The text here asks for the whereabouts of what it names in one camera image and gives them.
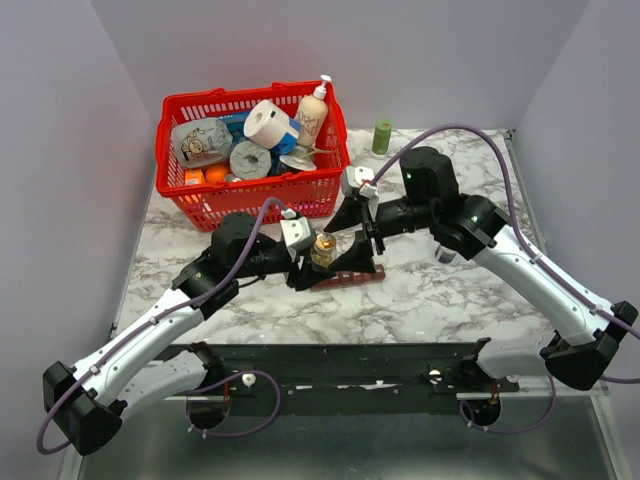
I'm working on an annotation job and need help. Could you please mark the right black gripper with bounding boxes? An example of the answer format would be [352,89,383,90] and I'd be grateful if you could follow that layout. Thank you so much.
[323,196,435,276]

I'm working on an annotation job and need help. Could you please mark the clear pill bottle yellow pills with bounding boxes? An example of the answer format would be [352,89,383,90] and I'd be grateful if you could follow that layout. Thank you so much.
[310,232,337,268]

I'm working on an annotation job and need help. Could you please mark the red weekly pill organizer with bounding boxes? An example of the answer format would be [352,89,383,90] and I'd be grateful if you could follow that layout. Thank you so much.
[311,264,386,291]

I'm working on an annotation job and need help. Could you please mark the green lid of bottle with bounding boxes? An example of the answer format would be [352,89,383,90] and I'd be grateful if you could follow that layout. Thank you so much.
[371,119,393,155]

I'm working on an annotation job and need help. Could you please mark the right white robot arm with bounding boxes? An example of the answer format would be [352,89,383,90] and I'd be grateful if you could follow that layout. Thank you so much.
[326,147,638,392]

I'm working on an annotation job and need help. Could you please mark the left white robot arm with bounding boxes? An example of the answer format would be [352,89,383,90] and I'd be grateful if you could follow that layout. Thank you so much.
[42,209,330,456]

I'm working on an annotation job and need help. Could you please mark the white small pill bottle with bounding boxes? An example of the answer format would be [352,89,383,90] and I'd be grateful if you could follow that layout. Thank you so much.
[434,245,457,264]

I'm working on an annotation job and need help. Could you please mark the silver tin can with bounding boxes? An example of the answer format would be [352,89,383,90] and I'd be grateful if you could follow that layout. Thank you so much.
[279,145,330,172]

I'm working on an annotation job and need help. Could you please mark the grey toilet paper roll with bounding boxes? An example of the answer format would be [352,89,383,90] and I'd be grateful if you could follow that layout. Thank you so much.
[229,140,272,180]

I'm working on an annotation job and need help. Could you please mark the orange fruit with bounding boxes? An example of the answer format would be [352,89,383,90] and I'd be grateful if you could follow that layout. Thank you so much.
[204,163,231,184]

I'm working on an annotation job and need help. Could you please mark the cream pump lotion bottle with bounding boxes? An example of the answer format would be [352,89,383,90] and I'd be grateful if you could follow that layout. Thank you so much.
[295,74,332,147]

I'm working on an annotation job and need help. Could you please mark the red plastic shopping basket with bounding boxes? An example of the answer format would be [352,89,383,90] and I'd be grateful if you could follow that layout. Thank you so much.
[155,80,350,232]

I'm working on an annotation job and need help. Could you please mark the white toilet paper roll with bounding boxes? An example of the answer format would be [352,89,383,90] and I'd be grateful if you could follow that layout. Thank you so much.
[244,99,300,150]

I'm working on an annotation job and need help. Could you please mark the orange small box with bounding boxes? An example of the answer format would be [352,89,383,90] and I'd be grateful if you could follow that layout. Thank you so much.
[184,169,206,186]

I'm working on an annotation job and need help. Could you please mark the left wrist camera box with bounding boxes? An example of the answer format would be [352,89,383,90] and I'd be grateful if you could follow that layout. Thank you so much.
[280,216,316,252]

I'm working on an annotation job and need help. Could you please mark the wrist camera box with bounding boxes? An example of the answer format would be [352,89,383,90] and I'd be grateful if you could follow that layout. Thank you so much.
[280,216,316,252]
[340,165,378,200]

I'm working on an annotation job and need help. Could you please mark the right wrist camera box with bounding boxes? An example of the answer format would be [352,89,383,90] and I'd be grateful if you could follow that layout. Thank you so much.
[340,165,378,200]

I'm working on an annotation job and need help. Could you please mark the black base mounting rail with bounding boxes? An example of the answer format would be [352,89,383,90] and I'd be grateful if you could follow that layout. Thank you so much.
[158,342,519,417]

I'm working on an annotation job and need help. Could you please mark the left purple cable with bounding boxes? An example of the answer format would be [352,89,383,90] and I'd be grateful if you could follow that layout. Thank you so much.
[36,196,299,455]

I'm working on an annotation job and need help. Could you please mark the purple cable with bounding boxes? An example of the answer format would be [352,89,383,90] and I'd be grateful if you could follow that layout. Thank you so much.
[367,124,640,434]
[36,196,299,455]

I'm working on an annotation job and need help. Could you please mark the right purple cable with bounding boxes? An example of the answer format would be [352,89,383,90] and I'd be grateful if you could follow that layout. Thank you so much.
[367,124,640,434]

